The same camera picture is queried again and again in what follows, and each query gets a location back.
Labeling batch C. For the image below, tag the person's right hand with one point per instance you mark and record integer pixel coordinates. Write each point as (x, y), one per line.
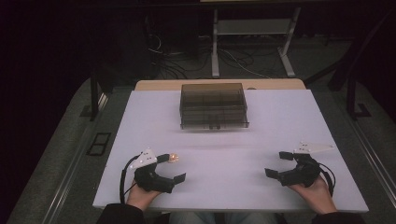
(317, 196)

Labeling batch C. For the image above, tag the black metal stand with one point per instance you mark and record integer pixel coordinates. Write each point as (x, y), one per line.
(94, 93)
(351, 96)

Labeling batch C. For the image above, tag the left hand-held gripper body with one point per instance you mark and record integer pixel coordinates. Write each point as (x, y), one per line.
(151, 182)

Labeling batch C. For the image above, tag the dark transparent drawer box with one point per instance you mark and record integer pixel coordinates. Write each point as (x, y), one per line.
(214, 105)

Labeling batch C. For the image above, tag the white metal desk frame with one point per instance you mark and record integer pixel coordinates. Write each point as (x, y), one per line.
(252, 26)

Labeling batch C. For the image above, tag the white foam board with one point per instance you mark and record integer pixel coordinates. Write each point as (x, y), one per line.
(224, 174)

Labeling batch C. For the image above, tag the person's left hand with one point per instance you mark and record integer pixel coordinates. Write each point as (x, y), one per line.
(140, 197)

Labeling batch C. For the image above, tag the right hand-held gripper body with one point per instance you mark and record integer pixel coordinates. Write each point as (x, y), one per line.
(303, 172)

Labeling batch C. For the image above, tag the wooden table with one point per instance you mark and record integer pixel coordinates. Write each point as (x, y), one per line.
(162, 84)

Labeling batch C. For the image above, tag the small orange object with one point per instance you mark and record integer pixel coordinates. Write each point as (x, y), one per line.
(173, 158)

